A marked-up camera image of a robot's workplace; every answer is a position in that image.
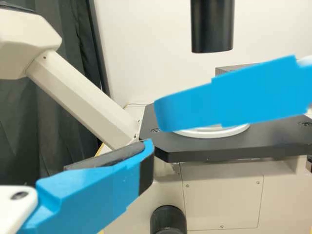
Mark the cream microscope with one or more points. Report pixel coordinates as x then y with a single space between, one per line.
219 195

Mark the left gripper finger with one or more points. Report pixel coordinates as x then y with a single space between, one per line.
92 192

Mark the petri dish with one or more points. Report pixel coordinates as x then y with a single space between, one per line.
209 134

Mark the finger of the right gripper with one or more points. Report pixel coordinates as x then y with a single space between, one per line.
231 102

